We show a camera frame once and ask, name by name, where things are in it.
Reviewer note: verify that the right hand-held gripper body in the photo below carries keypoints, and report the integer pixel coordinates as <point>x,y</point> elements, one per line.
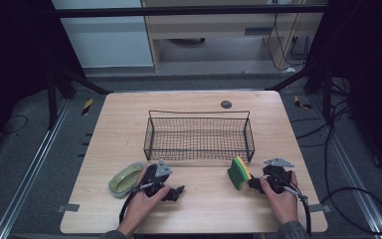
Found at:
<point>277,176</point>

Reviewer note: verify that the green and yellow sponge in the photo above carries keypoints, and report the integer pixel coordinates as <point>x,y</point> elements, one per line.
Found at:
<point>237,174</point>

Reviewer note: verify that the green oval dish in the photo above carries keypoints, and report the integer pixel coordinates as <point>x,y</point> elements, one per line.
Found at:
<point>126,179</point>

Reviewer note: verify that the person's right hand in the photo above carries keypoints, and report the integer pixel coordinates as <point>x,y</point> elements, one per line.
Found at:
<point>285,205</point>

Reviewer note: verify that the person's left hand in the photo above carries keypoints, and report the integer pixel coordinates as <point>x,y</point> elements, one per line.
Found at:
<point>139,207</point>

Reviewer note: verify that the yellow and black tape strip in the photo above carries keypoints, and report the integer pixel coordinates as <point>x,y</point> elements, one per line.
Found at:
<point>87,107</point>
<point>301,103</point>

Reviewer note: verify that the grey round table grommet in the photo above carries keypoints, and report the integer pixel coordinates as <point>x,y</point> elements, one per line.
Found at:
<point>226,104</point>

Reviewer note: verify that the black metal stand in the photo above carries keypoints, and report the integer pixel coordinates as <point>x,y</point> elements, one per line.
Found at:
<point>326,96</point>
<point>51,99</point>

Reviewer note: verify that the dark curtain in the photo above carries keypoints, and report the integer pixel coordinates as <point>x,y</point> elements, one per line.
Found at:
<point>374,66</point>
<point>10,59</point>

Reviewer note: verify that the light wooden desk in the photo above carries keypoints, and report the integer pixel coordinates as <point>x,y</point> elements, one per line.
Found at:
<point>219,26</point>

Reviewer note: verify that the white cabinet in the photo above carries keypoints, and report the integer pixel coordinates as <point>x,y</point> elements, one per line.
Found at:
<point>106,43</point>

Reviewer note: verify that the black horizontal metal bar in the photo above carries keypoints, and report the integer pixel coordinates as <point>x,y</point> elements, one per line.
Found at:
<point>179,11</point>

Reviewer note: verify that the grey metal table bracket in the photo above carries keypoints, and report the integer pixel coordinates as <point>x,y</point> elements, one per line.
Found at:
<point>320,208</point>
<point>68,208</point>

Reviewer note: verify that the aluminium floor rail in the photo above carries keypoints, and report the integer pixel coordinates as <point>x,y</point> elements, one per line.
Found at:
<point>30,172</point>
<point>354,179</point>

